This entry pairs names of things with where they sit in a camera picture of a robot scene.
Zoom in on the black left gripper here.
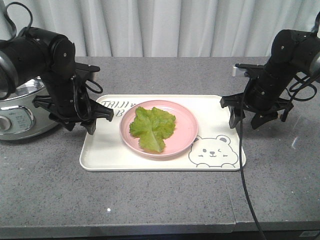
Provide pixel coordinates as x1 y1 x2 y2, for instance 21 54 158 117
32 72 114 135

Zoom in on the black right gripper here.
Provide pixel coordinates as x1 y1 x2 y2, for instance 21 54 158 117
220 72 294 130

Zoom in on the green lettuce leaf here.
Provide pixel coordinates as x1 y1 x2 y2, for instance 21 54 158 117
129 106 176 153

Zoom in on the pink round plate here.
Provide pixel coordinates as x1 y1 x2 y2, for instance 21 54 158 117
119 100 199 158

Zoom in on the cream bear serving tray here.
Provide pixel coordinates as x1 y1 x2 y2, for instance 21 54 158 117
79 94 246 171

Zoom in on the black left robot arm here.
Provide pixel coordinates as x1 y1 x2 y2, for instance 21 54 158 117
0 27 114 135

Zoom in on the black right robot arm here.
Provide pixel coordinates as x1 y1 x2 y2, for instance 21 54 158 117
220 29 320 129

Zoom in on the green electric cooking pot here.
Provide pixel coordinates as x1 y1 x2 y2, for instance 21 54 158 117
0 77 58 141

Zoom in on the grey pleated curtain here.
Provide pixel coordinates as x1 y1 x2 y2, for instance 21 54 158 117
0 0 320 57

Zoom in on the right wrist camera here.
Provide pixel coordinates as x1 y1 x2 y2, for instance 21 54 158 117
231 63 264 77

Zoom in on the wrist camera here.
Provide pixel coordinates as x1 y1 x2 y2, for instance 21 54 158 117
231 63 264 77
75 62 101 81

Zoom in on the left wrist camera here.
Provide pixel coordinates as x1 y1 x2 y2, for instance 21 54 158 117
75 62 101 81

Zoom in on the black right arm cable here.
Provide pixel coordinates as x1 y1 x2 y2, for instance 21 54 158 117
238 74 320 240

